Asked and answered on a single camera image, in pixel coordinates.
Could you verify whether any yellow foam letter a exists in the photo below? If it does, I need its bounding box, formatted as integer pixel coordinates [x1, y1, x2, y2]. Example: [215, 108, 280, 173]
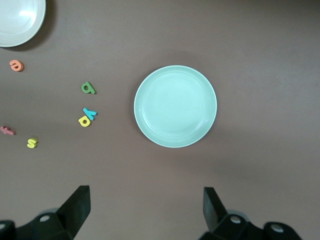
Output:
[77, 115, 91, 128]

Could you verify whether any orange foam letter e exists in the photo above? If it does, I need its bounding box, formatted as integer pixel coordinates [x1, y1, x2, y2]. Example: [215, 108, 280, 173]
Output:
[9, 59, 25, 73]

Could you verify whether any green foam letter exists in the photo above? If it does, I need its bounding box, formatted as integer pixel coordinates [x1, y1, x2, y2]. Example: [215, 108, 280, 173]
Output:
[80, 81, 97, 95]

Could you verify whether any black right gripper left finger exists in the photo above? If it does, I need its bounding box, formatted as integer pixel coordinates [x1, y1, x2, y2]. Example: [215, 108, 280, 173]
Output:
[0, 185, 91, 240]

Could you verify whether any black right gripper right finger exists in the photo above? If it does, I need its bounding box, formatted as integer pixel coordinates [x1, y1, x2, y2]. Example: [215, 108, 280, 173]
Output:
[199, 186, 305, 240]

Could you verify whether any yellow foam letter s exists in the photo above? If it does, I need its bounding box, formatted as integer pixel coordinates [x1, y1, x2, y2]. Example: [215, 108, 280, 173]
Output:
[26, 137, 39, 149]

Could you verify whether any cyan foam letter y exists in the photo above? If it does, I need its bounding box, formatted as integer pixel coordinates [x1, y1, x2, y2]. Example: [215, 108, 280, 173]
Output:
[82, 107, 98, 121]

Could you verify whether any pale green round plate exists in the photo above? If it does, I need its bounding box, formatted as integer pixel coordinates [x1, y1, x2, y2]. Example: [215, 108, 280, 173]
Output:
[133, 65, 218, 149]

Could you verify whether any beige round plate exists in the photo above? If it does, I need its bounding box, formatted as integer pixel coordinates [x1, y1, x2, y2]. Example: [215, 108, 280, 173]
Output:
[0, 0, 47, 48]

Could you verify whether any pink foam letter f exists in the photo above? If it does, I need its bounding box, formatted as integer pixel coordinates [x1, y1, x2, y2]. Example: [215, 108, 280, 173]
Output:
[0, 125, 17, 136]

